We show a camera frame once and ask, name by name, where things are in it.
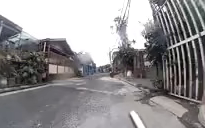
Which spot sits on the blue building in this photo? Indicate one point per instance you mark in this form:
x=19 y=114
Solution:
x=87 y=68

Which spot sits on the tree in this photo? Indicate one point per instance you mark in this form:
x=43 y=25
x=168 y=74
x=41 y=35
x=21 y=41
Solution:
x=155 y=43
x=125 y=56

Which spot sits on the pole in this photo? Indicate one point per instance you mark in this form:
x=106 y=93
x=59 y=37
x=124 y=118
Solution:
x=122 y=33

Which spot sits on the grey asphalt road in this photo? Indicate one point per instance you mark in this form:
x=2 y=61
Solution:
x=73 y=106

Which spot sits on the robot's own part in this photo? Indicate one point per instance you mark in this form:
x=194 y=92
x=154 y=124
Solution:
x=137 y=120

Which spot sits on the green bushes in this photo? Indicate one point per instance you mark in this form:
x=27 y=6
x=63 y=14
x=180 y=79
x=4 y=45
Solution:
x=28 y=68

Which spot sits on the concrete verge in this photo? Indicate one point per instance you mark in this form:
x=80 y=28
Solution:
x=171 y=105

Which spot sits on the grey metal bar fence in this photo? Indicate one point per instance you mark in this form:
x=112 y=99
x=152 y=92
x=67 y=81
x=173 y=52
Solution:
x=186 y=50

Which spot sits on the kerb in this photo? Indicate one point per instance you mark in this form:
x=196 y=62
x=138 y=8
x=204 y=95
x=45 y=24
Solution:
x=16 y=88

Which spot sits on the house with dark roof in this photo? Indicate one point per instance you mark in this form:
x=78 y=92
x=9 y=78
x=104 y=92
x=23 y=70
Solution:
x=1 y=30

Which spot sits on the house with pale wall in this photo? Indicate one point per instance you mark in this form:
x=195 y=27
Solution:
x=58 y=60

